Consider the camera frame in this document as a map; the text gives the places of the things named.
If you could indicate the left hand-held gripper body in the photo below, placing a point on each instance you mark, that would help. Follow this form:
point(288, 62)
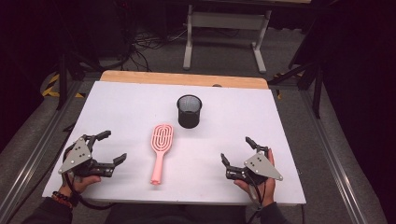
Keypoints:
point(76, 155)

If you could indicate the white-legged desk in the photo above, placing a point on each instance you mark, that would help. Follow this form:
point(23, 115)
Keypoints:
point(224, 20)

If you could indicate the pink hairbrush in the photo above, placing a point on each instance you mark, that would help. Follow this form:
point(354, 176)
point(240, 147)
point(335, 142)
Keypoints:
point(158, 165)

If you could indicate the dark curtain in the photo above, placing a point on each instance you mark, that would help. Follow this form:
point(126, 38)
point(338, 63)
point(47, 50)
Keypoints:
point(21, 62)
point(364, 77)

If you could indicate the metal floor rail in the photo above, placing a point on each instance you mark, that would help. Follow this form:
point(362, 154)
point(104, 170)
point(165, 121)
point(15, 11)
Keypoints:
point(333, 161)
point(34, 155)

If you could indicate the wooden table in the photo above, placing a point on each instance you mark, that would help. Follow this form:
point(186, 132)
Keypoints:
point(186, 79)

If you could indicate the white table cover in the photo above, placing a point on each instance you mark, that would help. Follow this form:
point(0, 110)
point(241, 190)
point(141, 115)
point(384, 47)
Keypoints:
point(124, 109)

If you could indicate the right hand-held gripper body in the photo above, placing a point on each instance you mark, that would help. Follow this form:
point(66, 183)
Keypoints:
point(263, 166)

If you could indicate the black mesh cup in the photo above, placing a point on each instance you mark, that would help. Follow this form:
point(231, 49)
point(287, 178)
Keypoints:
point(189, 119)

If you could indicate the person's right hand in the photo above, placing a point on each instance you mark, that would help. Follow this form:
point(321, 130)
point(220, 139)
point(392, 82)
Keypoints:
point(267, 191)

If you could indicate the black tripod stand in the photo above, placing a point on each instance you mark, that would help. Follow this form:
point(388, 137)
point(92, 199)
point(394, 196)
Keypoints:
point(317, 93)
point(62, 81)

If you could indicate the person's dark clothing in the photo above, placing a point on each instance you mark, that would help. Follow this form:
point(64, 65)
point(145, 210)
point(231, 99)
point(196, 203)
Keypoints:
point(174, 214)

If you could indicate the yellow-black floor tape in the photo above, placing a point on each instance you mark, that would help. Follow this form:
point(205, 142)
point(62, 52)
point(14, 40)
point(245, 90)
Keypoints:
point(278, 93)

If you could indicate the person's left hand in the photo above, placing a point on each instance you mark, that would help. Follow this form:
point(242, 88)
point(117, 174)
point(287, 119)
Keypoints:
point(79, 185)

